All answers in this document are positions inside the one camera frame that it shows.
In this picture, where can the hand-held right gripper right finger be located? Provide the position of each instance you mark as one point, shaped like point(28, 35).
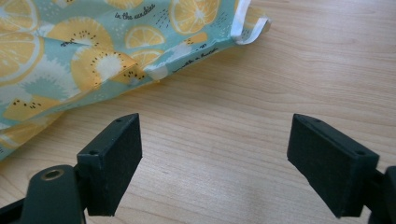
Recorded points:
point(330, 169)

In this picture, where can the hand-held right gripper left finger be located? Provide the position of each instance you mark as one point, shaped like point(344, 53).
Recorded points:
point(110, 174)

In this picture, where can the teal lemon print cloth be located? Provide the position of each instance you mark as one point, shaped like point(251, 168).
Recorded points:
point(71, 59)

